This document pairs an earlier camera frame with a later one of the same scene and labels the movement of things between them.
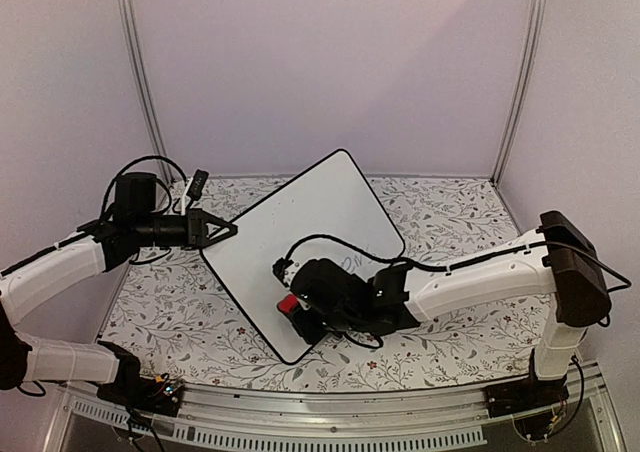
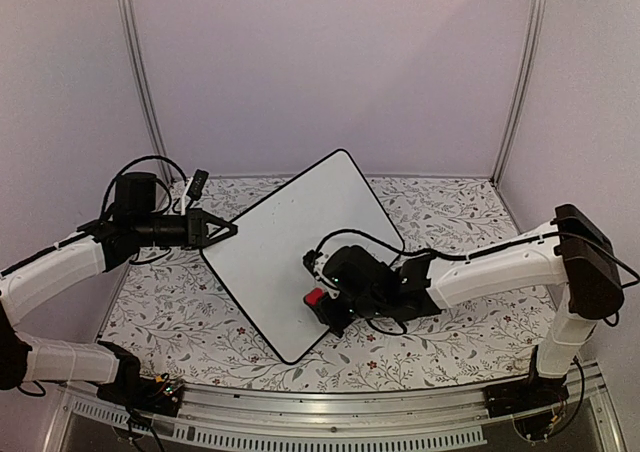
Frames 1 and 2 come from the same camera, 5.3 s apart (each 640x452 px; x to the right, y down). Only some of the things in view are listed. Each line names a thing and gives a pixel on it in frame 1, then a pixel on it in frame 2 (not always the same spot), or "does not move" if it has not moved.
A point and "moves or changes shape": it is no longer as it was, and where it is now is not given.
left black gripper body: [188, 229] does not move
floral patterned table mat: [186, 329] does not move
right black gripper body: [311, 332] → [339, 320]
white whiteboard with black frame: [332, 211] does not move
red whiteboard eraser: [288, 304] moves or changes shape
